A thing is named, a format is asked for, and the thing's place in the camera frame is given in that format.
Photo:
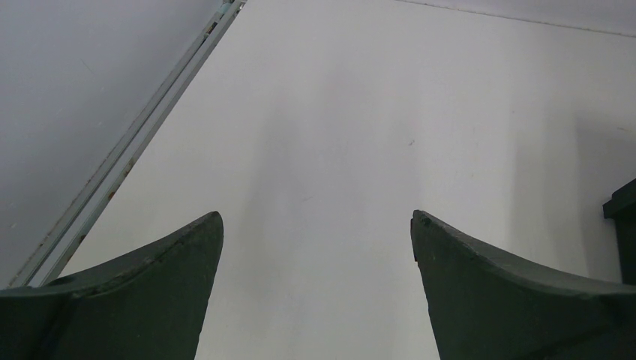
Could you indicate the black plastic bin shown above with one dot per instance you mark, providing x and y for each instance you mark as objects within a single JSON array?
[{"x": 621, "y": 210}]

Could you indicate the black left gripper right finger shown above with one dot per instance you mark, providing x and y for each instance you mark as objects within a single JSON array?
[{"x": 487, "y": 303}]

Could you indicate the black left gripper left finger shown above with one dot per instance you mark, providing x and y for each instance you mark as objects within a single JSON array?
[{"x": 149, "y": 303}]

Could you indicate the aluminium frame left rail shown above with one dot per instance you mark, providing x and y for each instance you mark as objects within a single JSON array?
[{"x": 85, "y": 85}]

